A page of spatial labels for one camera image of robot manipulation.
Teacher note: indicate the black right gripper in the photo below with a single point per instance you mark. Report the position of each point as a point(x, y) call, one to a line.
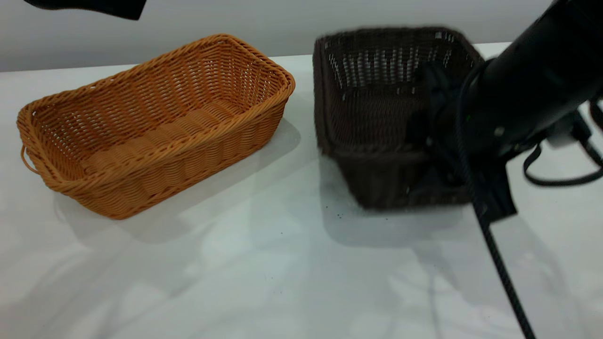
point(447, 122)

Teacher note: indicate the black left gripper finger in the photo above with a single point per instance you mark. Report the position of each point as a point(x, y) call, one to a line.
point(108, 7)

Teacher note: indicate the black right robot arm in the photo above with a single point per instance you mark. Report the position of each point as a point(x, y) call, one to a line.
point(541, 70)

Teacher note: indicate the orange-tan wicker basket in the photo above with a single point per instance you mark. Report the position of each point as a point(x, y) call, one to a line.
point(141, 179)

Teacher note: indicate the dark brown wicker basket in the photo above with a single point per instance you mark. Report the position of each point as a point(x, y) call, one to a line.
point(367, 117)

